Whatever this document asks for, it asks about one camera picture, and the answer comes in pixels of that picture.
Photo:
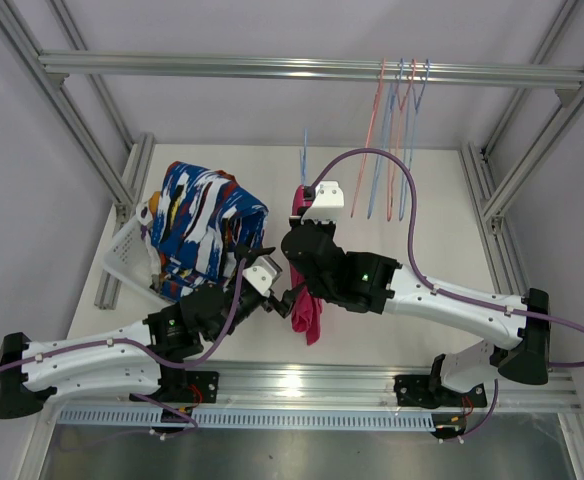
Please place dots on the pink hanger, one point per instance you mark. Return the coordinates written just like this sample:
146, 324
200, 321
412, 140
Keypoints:
369, 135
402, 91

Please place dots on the blue white patterned trousers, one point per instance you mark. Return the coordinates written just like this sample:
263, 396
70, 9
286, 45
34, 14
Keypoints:
200, 220

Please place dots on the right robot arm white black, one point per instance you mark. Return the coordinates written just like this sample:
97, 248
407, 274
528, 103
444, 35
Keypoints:
514, 338

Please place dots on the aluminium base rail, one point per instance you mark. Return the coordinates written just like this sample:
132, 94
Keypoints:
279, 386

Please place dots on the aluminium frame post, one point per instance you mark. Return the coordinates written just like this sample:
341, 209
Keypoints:
526, 181
28, 52

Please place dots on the pink trousers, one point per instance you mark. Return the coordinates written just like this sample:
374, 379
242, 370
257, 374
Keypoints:
307, 310

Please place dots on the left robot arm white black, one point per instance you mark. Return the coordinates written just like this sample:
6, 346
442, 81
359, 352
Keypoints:
152, 357

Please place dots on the left aluminium frame post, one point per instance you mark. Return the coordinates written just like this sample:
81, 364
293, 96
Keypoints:
28, 52

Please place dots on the white plastic basket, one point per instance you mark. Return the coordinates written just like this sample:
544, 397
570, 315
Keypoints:
128, 260

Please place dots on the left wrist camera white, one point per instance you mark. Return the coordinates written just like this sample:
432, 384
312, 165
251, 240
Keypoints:
263, 274

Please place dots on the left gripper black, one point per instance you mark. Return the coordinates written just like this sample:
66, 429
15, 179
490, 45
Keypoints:
283, 306

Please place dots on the orange patterned trousers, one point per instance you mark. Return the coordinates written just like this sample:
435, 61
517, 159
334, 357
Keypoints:
154, 199

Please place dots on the right aluminium frame post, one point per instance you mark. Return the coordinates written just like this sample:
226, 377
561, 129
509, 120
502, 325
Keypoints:
526, 181

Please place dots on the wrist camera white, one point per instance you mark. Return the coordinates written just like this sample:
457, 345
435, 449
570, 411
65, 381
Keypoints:
263, 274
321, 204

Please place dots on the purple grey patterned trousers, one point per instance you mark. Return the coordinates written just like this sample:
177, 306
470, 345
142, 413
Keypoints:
144, 216

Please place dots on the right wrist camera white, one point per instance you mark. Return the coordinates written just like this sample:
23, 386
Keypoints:
321, 204

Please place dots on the slotted cable duct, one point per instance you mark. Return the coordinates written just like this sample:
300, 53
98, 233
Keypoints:
235, 418

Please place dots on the blue hanger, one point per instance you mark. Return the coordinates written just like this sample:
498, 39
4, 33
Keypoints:
414, 102
391, 102

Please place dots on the aluminium hanging rail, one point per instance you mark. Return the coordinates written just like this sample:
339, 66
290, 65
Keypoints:
220, 66

